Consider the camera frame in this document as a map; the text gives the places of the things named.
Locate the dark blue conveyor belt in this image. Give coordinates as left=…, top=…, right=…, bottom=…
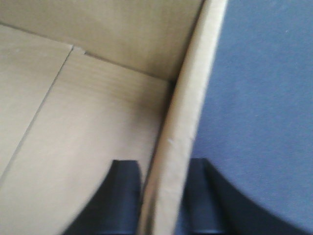
left=192, top=0, right=313, bottom=235

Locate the brown cardboard carton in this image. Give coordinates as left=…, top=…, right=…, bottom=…
left=0, top=0, right=227, bottom=235

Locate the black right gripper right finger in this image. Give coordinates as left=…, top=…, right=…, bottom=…
left=174, top=158, right=308, bottom=235

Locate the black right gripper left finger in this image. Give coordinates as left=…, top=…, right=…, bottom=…
left=64, top=160, right=141, bottom=235

